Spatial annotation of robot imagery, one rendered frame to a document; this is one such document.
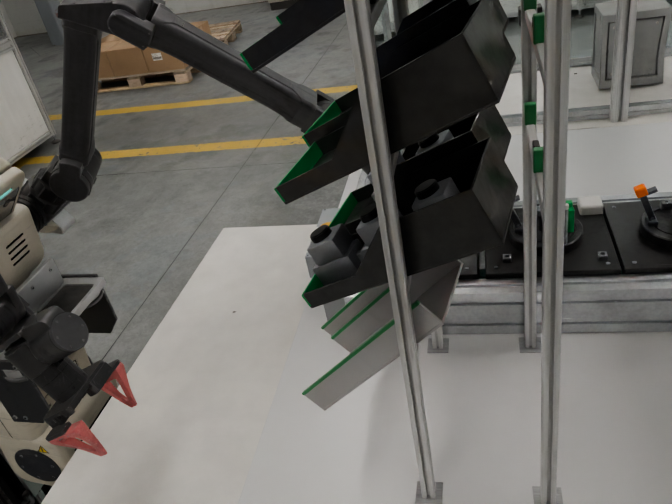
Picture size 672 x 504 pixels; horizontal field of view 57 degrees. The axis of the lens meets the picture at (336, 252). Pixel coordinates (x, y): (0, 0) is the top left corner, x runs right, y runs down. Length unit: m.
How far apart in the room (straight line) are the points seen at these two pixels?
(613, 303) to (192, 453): 0.79
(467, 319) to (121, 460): 0.68
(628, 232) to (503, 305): 0.30
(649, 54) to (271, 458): 1.76
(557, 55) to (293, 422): 0.78
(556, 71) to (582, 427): 0.65
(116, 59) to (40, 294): 5.60
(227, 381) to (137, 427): 0.18
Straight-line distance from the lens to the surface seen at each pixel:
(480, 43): 0.64
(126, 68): 6.83
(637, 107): 2.13
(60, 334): 0.94
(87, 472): 1.24
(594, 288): 1.20
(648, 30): 2.29
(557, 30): 0.60
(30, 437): 1.44
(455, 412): 1.11
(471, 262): 1.25
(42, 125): 5.84
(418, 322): 0.78
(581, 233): 1.30
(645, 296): 1.22
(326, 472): 1.06
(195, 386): 1.28
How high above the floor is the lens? 1.69
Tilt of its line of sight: 33 degrees down
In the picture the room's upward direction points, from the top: 12 degrees counter-clockwise
